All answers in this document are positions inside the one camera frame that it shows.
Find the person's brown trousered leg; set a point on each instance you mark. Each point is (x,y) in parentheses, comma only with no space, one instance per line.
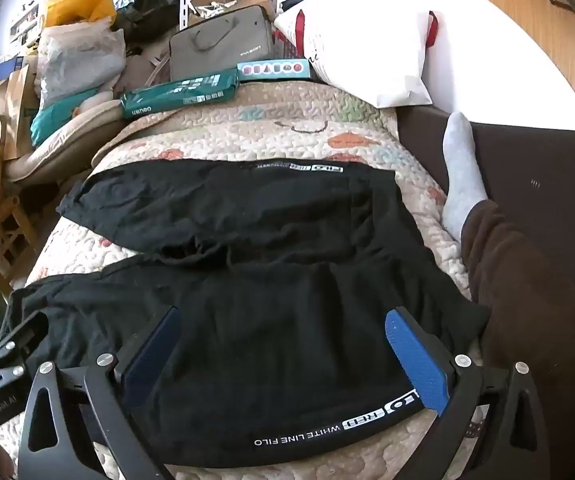
(527,310)

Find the brown paper bag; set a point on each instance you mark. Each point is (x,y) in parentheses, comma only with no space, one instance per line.
(19,105)

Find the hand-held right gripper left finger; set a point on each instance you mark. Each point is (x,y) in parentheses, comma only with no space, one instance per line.
(150,355)

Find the beige cushion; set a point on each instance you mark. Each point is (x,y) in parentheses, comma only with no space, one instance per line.
(67,142)

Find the yellow plastic bag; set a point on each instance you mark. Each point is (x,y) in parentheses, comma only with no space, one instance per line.
(77,5)

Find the wooden chair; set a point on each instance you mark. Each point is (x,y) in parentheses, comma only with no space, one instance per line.
(12,240)

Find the brown cloth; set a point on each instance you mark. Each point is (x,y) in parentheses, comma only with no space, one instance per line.
(137,72)

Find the white printed pillow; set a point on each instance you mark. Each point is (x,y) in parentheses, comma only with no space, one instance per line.
(367,35)

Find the black pants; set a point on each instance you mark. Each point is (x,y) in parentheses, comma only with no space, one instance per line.
(267,310)

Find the person's white socked foot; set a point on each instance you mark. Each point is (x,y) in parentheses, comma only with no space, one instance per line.
(460,170)

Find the dark brown sofa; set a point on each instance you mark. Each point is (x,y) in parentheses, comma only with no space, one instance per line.
(542,170)

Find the teal cloth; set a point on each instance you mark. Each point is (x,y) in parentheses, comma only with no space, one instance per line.
(47,120)

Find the translucent plastic bag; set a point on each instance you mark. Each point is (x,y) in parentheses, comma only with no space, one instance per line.
(77,60)

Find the green wipes packet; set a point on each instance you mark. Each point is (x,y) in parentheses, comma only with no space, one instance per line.
(177,91)

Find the heart patterned quilt blanket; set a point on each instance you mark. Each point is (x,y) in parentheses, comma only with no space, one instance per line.
(277,125)

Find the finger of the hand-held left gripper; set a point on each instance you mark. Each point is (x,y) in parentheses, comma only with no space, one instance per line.
(22,332)

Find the grey fabric bag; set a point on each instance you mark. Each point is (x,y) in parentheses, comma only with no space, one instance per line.
(217,45)

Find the light blue toy box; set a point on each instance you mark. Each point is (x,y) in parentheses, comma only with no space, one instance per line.
(272,68)

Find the black bag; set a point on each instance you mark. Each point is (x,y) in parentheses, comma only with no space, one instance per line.
(147,10)

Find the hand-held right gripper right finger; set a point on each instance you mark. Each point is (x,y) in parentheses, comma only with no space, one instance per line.
(417,360)

